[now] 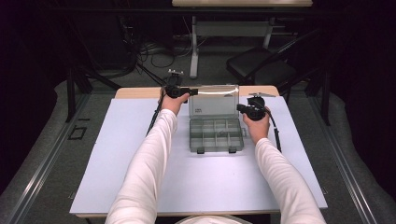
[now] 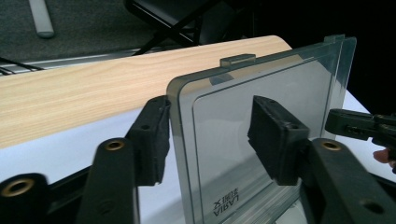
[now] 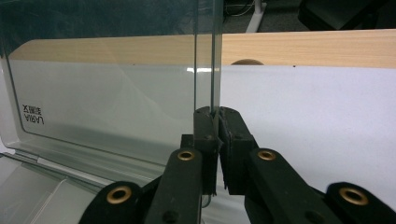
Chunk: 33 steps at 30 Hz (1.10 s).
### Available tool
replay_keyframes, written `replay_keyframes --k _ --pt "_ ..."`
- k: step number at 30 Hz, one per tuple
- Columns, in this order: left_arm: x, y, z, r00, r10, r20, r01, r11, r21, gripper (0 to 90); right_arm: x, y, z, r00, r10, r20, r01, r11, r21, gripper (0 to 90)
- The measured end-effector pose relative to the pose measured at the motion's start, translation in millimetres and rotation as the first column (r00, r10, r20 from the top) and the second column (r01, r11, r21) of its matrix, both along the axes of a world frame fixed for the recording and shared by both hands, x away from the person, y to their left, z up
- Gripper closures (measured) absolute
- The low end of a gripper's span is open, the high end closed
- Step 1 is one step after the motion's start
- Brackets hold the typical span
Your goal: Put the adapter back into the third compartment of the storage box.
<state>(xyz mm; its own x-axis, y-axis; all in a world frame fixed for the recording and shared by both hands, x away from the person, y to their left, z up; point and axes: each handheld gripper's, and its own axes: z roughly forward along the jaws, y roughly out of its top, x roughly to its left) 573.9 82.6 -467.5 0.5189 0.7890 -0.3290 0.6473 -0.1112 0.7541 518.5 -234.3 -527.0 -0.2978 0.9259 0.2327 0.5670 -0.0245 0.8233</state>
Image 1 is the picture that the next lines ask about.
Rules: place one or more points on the person's white top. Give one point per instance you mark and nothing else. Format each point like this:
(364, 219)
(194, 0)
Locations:
(211, 220)

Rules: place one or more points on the white table mat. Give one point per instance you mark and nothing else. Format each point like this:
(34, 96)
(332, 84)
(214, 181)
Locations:
(202, 180)

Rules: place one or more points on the person's left hand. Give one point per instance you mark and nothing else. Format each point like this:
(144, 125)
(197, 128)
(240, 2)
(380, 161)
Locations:
(172, 104)

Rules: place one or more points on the black folding chair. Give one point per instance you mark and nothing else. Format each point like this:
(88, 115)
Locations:
(258, 67)

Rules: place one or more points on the person's right hand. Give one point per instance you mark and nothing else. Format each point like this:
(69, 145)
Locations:
(258, 129)

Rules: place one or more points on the white-legged desk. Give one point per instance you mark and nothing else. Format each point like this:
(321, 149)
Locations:
(236, 29)

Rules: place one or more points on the small dark part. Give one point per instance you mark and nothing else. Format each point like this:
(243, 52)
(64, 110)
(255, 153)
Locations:
(221, 133)

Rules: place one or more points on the black metal stand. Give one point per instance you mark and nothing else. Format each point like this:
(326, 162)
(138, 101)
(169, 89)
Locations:
(325, 99)
(71, 93)

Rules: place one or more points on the black horizontal rail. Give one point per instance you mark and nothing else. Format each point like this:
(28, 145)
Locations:
(124, 10)

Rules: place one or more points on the grey transparent compartment box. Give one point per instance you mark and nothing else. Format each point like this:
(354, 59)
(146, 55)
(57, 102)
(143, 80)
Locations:
(214, 137)

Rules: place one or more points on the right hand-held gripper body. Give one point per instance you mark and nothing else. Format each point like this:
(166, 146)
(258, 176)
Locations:
(257, 110)

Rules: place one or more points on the metal floor rail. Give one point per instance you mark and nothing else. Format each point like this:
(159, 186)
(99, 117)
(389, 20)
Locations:
(342, 161)
(46, 161)

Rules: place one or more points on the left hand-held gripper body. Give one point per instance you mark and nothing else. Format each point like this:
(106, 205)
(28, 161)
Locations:
(174, 91)

